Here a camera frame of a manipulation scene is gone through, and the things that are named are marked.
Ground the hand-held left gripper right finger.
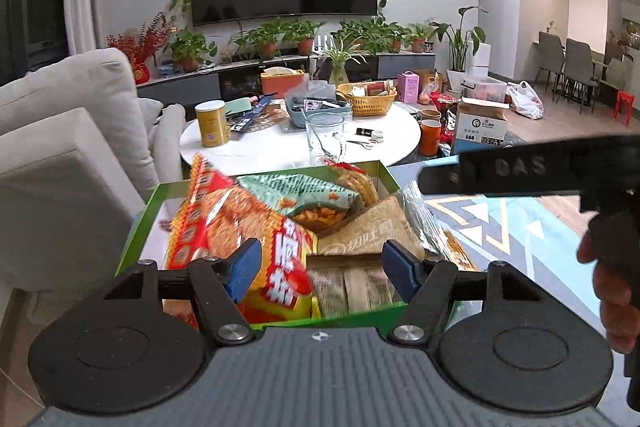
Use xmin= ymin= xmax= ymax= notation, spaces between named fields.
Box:
xmin=381 ymin=238 xmax=544 ymax=346

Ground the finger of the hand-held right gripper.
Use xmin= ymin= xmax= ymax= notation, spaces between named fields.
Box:
xmin=419 ymin=139 xmax=592 ymax=198

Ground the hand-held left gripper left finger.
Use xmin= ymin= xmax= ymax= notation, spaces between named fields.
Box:
xmin=99 ymin=238 xmax=264 ymax=348

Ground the red yellow cracker bag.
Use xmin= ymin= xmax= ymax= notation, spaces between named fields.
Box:
xmin=167 ymin=153 xmax=319 ymax=326

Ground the sliced toast bread packet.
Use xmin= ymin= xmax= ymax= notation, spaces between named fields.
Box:
xmin=317 ymin=195 xmax=427 ymax=259

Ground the brown bread packet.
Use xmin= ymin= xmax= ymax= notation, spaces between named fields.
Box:
xmin=306 ymin=254 xmax=407 ymax=319

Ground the teal snack bag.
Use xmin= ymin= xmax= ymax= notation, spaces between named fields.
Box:
xmin=236 ymin=172 xmax=362 ymax=234

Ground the green cardboard box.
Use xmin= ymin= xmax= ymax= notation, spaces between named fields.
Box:
xmin=115 ymin=159 xmax=442 ymax=339

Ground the person's right hand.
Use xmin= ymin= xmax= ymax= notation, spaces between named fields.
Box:
xmin=577 ymin=229 xmax=640 ymax=354

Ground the red stool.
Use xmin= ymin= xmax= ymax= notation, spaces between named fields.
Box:
xmin=613 ymin=90 xmax=635 ymax=126

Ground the white plastic bag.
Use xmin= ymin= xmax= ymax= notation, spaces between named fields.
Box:
xmin=506 ymin=81 xmax=545 ymax=120

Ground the orange cup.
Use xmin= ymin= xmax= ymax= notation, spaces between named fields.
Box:
xmin=419 ymin=119 xmax=442 ymax=157

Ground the clear plastic storage bin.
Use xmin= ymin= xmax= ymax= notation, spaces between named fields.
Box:
xmin=460 ymin=76 xmax=507 ymax=103

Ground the orange round cracker packet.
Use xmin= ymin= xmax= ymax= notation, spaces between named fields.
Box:
xmin=325 ymin=161 xmax=381 ymax=210

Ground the white air purifier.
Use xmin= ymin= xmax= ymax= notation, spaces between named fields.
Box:
xmin=470 ymin=42 xmax=492 ymax=80

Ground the grey dining chair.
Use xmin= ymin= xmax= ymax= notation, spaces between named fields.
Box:
xmin=562 ymin=38 xmax=599 ymax=108
xmin=537 ymin=32 xmax=566 ymax=94

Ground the white round table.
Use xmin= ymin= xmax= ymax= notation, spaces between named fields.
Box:
xmin=179 ymin=99 xmax=422 ymax=186

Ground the pink box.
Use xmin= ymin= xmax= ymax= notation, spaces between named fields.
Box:
xmin=396 ymin=72 xmax=421 ymax=104

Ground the tall leafy floor plant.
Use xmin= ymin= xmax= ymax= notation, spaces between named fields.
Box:
xmin=430 ymin=6 xmax=489 ymax=74

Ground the yellow can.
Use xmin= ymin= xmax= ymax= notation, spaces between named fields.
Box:
xmin=194 ymin=99 xmax=231 ymax=149

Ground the clear glass cup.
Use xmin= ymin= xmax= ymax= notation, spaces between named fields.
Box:
xmin=305 ymin=112 xmax=347 ymax=168

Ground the wicker basket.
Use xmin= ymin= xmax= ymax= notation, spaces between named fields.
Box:
xmin=336 ymin=82 xmax=399 ymax=117

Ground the dark blue long packet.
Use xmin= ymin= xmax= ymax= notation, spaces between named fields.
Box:
xmin=232 ymin=94 xmax=276 ymax=140

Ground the potted green plant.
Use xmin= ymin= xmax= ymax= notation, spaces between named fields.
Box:
xmin=282 ymin=19 xmax=327 ymax=56
xmin=405 ymin=22 xmax=437 ymax=54
xmin=167 ymin=29 xmax=219 ymax=74
xmin=232 ymin=19 xmax=286 ymax=60
xmin=337 ymin=18 xmax=407 ymax=54

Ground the teal tray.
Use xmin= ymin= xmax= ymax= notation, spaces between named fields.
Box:
xmin=284 ymin=97 xmax=354 ymax=130

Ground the grey television cabinet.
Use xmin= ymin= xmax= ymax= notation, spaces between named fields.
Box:
xmin=136 ymin=52 xmax=437 ymax=108

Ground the orange tissue box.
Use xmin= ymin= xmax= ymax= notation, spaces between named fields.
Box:
xmin=260 ymin=67 xmax=309 ymax=100

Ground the spider plant in vase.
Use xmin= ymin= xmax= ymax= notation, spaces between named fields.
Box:
xmin=317 ymin=34 xmax=372 ymax=86

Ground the grey sofa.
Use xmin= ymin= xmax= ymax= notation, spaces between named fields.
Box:
xmin=0 ymin=47 xmax=187 ymax=299

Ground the red flower decoration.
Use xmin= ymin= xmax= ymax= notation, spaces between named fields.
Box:
xmin=106 ymin=13 xmax=176 ymax=84

